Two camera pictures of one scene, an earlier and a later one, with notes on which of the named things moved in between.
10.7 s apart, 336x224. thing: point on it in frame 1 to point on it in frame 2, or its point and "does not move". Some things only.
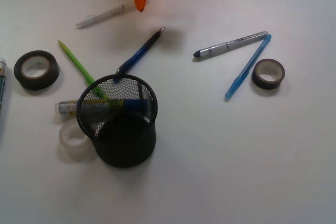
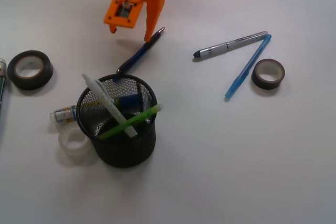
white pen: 90,19 to 130,130
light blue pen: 239,79 does not move
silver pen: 228,45 does not move
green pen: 80,68 to 132,121
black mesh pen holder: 118,113 does not move
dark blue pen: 136,55 does not move
